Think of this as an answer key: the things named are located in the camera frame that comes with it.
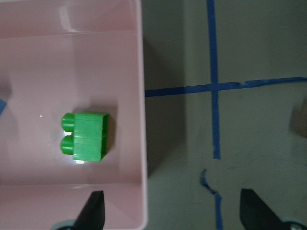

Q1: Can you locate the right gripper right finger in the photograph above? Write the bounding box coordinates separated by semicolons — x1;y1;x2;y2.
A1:
239;189;283;230

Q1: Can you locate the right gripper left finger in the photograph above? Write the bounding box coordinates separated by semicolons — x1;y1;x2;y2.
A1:
72;191;105;230

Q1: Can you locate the pink plastic box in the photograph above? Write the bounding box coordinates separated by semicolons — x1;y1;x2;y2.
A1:
0;0;148;230

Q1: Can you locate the blue long toy block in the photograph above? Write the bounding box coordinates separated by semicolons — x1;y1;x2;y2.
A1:
0;99;7;115

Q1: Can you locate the green toy block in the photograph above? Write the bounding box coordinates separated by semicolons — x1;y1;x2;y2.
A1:
60;112;109;162

